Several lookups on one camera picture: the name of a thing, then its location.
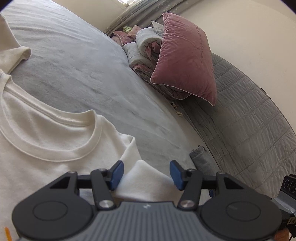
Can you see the folded grey pink quilt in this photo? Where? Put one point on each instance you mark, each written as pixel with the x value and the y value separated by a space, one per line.
pixel 143 54

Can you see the pink velvet pillow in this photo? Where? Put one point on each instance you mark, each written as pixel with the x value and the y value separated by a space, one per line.
pixel 185 60

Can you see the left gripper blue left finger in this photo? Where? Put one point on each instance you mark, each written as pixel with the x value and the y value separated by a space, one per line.
pixel 103 182

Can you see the grey patterned curtain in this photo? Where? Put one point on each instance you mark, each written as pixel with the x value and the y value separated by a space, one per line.
pixel 142 13

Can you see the grey bed sheet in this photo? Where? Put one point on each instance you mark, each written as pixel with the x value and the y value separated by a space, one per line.
pixel 75 67

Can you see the grey quilted headboard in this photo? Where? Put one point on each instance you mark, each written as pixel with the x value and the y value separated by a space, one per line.
pixel 246 133

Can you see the small grey folded cloth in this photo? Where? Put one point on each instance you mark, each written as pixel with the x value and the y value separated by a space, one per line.
pixel 204 161

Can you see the white Winnie the Pooh shirt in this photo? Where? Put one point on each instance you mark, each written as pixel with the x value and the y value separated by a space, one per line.
pixel 39 143

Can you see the green patterned small item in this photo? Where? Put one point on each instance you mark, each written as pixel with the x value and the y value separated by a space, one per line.
pixel 127 29

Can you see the pink folded blanket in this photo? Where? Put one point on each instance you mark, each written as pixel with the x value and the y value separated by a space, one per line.
pixel 123 38

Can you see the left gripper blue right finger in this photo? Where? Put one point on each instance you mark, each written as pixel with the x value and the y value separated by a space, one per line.
pixel 189 182

